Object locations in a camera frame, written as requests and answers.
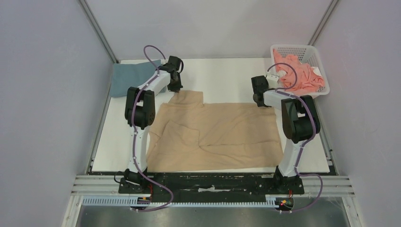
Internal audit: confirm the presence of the beige t shirt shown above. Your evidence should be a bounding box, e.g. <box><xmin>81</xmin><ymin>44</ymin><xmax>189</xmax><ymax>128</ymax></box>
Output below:
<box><xmin>147</xmin><ymin>91</ymin><xmax>283</xmax><ymax>172</ymax></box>

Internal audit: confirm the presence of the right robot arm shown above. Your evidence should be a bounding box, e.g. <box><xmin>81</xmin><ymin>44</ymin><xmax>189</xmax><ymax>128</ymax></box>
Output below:
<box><xmin>251</xmin><ymin>76</ymin><xmax>321</xmax><ymax>193</ymax></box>

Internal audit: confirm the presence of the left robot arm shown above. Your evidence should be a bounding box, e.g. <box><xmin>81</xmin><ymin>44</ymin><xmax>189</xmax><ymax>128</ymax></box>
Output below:
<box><xmin>119</xmin><ymin>56</ymin><xmax>184</xmax><ymax>193</ymax></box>

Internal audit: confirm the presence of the pink t shirt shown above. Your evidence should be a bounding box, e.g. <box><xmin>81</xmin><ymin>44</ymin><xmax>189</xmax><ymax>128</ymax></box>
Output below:
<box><xmin>273</xmin><ymin>49</ymin><xmax>325</xmax><ymax>96</ymax></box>

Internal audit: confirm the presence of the folded grey-blue t shirt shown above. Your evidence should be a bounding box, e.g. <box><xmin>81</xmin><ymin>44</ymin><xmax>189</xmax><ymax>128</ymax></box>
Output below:
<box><xmin>109</xmin><ymin>60</ymin><xmax>170</xmax><ymax>98</ymax></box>

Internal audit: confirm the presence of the white plastic basket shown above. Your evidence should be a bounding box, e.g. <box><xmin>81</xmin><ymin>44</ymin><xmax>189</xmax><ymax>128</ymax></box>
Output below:
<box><xmin>269</xmin><ymin>44</ymin><xmax>330</xmax><ymax>97</ymax></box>

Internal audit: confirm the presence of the white garment in basket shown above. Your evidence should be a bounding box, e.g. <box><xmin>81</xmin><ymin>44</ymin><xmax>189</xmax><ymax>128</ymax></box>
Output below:
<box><xmin>311</xmin><ymin>67</ymin><xmax>322</xmax><ymax>77</ymax></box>

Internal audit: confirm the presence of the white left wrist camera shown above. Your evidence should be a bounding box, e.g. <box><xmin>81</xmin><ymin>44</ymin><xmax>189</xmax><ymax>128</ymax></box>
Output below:
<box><xmin>266</xmin><ymin>72</ymin><xmax>280</xmax><ymax>88</ymax></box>

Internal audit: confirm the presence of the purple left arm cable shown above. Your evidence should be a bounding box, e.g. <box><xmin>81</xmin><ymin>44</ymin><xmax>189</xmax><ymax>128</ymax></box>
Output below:
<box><xmin>130</xmin><ymin>45</ymin><xmax>174</xmax><ymax>213</ymax></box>

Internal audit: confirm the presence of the left aluminium frame rail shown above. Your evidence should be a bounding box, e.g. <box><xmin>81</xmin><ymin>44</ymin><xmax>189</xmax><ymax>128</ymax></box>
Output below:
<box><xmin>78</xmin><ymin>0</ymin><xmax>120</xmax><ymax>63</ymax></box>

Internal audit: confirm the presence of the aluminium frame rail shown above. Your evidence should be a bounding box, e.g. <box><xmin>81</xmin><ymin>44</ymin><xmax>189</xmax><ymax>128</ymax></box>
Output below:
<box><xmin>308</xmin><ymin>0</ymin><xmax>340</xmax><ymax>46</ymax></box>
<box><xmin>78</xmin><ymin>0</ymin><xmax>120</xmax><ymax>63</ymax></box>

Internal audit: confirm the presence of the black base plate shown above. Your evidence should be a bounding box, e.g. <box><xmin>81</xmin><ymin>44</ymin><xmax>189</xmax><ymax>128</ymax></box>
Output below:
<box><xmin>118</xmin><ymin>170</ymin><xmax>305</xmax><ymax>203</ymax></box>

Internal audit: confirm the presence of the right aluminium frame rail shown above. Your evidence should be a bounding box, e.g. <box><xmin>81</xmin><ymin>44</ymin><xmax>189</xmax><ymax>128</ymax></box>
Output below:
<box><xmin>308</xmin><ymin>0</ymin><xmax>340</xmax><ymax>46</ymax></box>

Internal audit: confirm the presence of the white slotted cable duct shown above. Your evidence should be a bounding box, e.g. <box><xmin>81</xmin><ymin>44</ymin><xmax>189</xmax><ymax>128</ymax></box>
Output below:
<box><xmin>82</xmin><ymin>196</ymin><xmax>279</xmax><ymax>209</ymax></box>

